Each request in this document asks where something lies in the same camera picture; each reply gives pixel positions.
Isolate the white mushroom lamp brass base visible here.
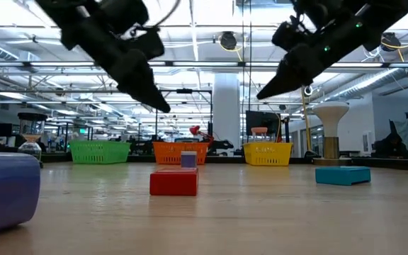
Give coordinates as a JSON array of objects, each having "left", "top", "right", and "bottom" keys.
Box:
[{"left": 312, "top": 101, "right": 353, "bottom": 166}]

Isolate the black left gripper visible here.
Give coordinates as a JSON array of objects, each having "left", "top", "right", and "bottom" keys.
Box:
[{"left": 59, "top": 13, "right": 172, "bottom": 113}]

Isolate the black metal stand frame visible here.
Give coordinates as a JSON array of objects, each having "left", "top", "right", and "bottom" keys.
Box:
[{"left": 155, "top": 88, "right": 214, "bottom": 142}]

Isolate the black ceiling cable reel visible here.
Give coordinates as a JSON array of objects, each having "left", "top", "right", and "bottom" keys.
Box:
[
  {"left": 380, "top": 31, "right": 402, "bottom": 52},
  {"left": 219, "top": 30, "right": 238, "bottom": 50}
]

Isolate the person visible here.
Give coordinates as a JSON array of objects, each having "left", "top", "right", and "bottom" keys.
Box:
[{"left": 370, "top": 120, "right": 408, "bottom": 159}]

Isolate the yellow hanging cable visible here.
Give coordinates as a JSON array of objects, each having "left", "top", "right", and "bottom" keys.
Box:
[{"left": 300, "top": 84, "right": 313, "bottom": 157}]

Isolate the orange plastic basket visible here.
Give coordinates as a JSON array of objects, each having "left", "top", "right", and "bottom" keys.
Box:
[{"left": 152, "top": 141, "right": 210, "bottom": 166}]

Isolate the black metal table frame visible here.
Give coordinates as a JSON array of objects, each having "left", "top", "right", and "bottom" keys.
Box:
[{"left": 40, "top": 152, "right": 408, "bottom": 173}]

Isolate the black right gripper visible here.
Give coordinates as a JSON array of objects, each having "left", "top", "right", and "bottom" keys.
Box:
[{"left": 256, "top": 13, "right": 368, "bottom": 98}]

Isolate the yellow plastic basket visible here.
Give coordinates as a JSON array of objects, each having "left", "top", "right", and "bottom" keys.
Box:
[{"left": 242, "top": 142, "right": 293, "bottom": 166}]

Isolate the purple white charger plug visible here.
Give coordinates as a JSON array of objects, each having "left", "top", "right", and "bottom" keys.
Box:
[{"left": 181, "top": 151, "right": 198, "bottom": 169}]

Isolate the red eraser block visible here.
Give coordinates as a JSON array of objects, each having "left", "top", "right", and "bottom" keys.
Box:
[{"left": 149, "top": 166, "right": 200, "bottom": 197}]

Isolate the white building column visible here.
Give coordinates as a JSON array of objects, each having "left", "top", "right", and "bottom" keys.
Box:
[{"left": 212, "top": 72, "right": 242, "bottom": 152}]

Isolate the green plastic basket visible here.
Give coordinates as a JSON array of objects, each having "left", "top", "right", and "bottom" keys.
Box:
[{"left": 68, "top": 140, "right": 132, "bottom": 165}]

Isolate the red desk lamp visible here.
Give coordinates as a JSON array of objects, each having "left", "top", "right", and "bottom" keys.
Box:
[{"left": 188, "top": 125, "right": 215, "bottom": 145}]

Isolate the purple spool bottom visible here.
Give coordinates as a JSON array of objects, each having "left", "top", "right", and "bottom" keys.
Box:
[{"left": 0, "top": 152, "right": 41, "bottom": 237}]

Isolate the black hourglass orange sand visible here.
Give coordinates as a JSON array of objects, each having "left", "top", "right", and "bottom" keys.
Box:
[{"left": 16, "top": 112, "right": 48, "bottom": 167}]

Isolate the teal eraser block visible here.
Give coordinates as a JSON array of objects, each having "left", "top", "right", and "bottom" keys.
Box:
[{"left": 314, "top": 166, "right": 372, "bottom": 186}]

